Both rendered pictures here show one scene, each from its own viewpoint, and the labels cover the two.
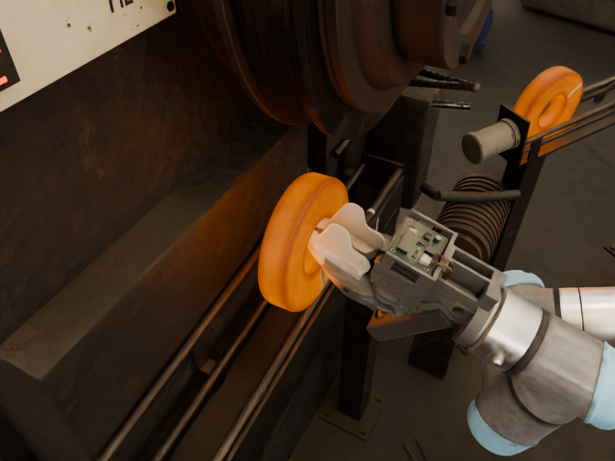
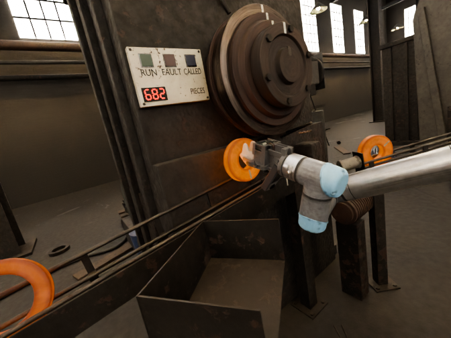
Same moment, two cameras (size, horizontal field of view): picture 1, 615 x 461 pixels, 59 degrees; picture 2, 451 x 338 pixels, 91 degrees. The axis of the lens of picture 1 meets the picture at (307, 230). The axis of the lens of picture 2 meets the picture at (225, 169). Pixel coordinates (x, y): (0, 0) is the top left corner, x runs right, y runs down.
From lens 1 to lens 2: 51 cm
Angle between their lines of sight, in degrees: 40
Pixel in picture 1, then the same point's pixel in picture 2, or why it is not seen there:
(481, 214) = not seen: hidden behind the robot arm
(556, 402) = (311, 184)
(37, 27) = (173, 91)
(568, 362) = (311, 165)
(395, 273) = (256, 149)
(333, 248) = (245, 153)
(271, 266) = (225, 157)
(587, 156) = not seen: outside the picture
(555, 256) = (441, 256)
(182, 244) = (205, 155)
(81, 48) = (183, 98)
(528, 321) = (298, 157)
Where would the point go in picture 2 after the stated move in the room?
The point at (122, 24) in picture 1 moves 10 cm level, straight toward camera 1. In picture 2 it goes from (194, 97) to (186, 94)
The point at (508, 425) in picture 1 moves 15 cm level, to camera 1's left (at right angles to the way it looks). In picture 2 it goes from (303, 208) to (250, 208)
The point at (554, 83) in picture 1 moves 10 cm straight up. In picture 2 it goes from (371, 139) to (370, 117)
